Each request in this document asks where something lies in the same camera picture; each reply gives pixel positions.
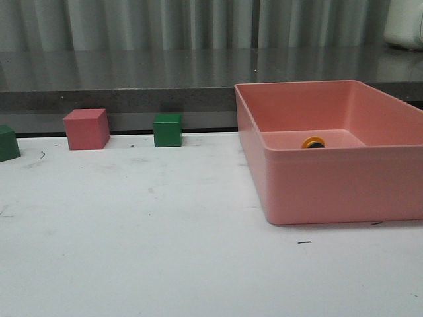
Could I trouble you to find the grey stone counter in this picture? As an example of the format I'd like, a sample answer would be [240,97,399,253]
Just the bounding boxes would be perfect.
[1,45,422,135]

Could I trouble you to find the yellow push button switch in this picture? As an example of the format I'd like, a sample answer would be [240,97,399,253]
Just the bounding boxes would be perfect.
[301,136,325,149]

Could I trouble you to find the pink plastic bin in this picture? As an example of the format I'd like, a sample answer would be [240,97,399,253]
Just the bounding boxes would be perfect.
[235,80,422,225]

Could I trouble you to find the green cube block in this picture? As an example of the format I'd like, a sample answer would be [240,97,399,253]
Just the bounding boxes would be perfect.
[153,114,182,147]

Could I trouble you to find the pink cube block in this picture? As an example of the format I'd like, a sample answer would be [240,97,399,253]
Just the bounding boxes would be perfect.
[63,108,110,151]

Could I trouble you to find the grey curtain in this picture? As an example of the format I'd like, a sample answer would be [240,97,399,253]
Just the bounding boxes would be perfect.
[1,1,389,52]

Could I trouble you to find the green block at left edge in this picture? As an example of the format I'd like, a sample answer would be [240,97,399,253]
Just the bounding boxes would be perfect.
[0,125,20,162]

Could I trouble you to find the white rice cooker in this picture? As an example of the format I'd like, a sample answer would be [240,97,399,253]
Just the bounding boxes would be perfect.
[383,0,422,50]

